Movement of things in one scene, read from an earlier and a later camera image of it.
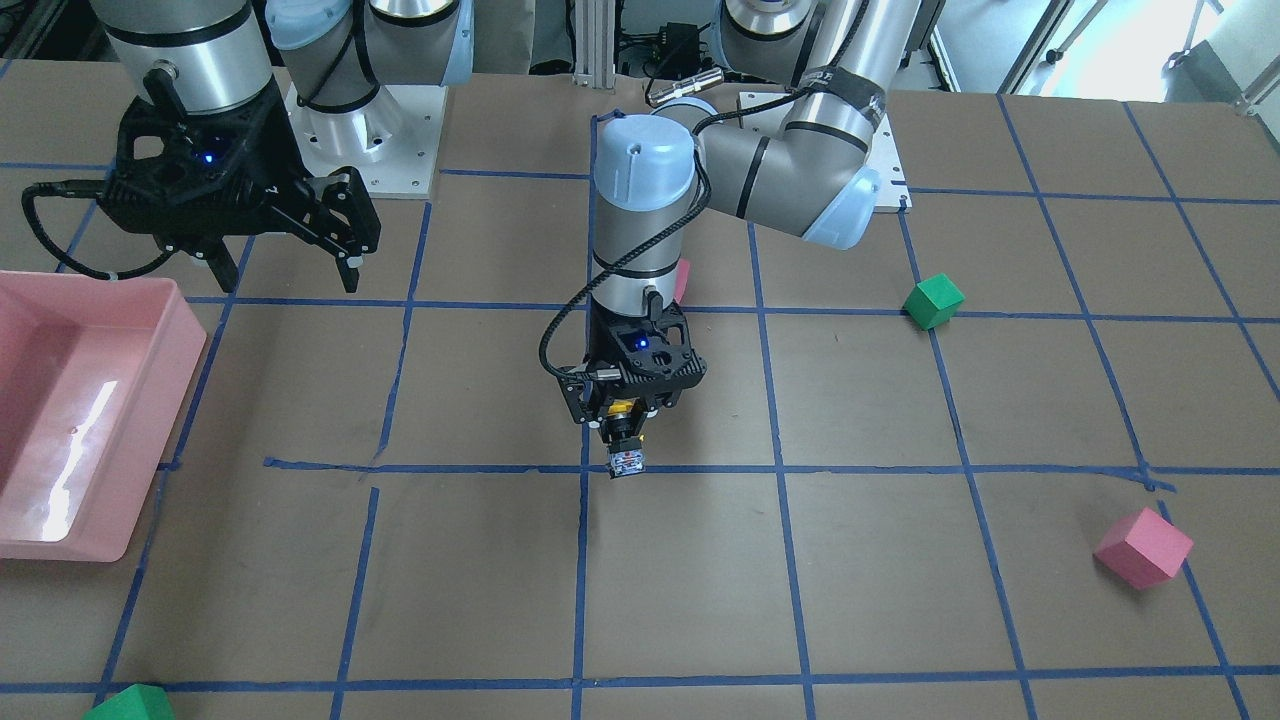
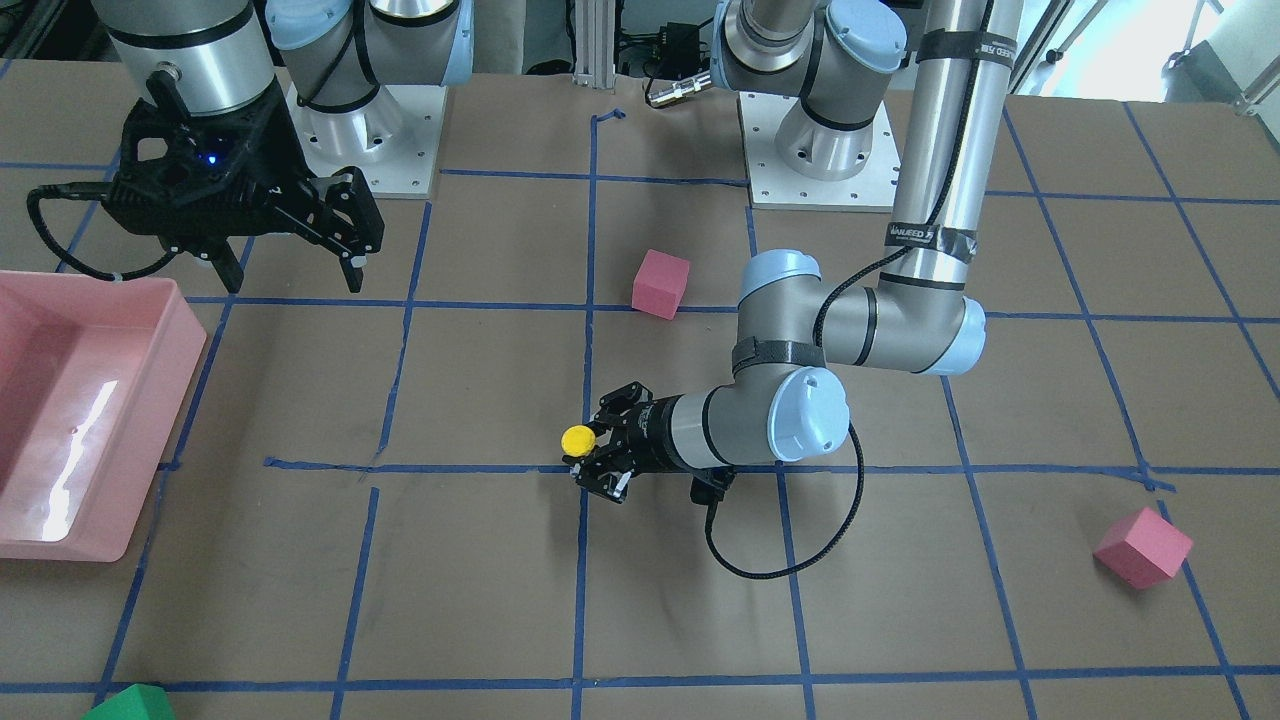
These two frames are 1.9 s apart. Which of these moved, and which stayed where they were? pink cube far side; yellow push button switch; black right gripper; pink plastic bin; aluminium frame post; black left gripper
Moved: black left gripper; yellow push button switch
Stayed: pink cube far side; aluminium frame post; black right gripper; pink plastic bin
